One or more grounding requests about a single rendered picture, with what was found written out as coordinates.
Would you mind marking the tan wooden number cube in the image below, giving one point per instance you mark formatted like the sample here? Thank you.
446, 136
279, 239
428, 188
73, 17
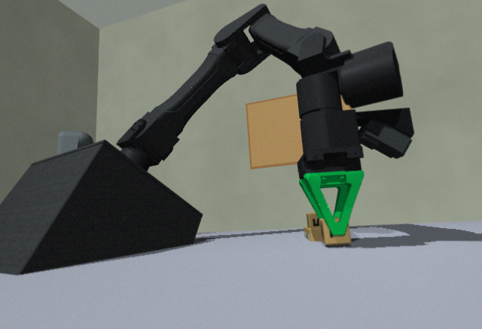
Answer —
329, 239
312, 221

